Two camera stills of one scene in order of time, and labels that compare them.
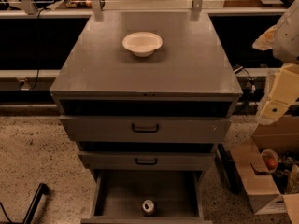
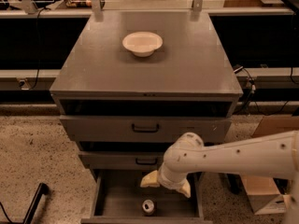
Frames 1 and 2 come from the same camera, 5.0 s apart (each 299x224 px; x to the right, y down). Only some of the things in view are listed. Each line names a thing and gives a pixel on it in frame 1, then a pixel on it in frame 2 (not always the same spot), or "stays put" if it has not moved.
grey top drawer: [145, 129] stays put
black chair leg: [43, 189] stays put
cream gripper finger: [266, 40] → [185, 189]
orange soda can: [149, 207] stays put
